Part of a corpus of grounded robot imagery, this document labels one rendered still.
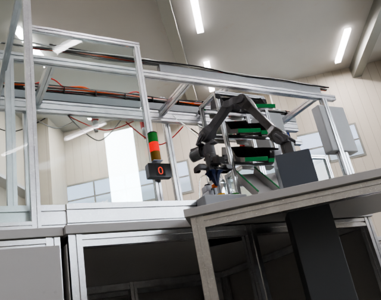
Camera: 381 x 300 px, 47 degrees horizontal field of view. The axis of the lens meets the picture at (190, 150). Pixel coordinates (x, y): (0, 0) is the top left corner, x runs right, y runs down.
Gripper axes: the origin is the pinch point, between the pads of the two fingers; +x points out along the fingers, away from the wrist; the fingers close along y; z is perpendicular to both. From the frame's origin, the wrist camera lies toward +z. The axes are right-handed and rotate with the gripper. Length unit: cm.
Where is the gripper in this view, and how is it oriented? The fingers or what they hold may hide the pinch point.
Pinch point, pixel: (215, 178)
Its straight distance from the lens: 204.8
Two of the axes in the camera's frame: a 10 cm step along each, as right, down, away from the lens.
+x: 1.8, 9.0, -3.8
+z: 4.6, -4.2, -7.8
